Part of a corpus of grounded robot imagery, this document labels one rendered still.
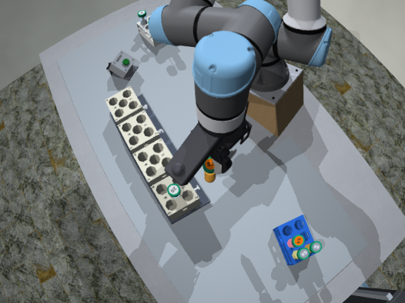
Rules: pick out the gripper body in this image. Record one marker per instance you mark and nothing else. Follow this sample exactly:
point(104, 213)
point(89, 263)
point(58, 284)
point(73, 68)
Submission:
point(222, 150)

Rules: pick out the white tube rack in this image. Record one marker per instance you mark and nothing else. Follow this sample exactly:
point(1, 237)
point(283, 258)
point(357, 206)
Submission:
point(146, 33)

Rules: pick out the cream tube adapter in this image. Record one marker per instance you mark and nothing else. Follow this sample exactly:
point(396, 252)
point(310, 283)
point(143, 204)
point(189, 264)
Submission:
point(159, 155)
point(179, 204)
point(132, 127)
point(127, 98)

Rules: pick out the light grey flat mat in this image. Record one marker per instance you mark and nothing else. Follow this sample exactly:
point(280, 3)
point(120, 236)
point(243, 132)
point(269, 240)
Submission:
point(226, 251)

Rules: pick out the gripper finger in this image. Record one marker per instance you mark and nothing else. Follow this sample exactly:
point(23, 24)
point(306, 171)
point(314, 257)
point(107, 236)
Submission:
point(225, 165)

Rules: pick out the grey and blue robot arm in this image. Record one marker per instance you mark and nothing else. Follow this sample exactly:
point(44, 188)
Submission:
point(225, 62)

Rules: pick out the blue tube rack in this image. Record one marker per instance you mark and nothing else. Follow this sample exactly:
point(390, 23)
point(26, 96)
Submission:
point(283, 235)

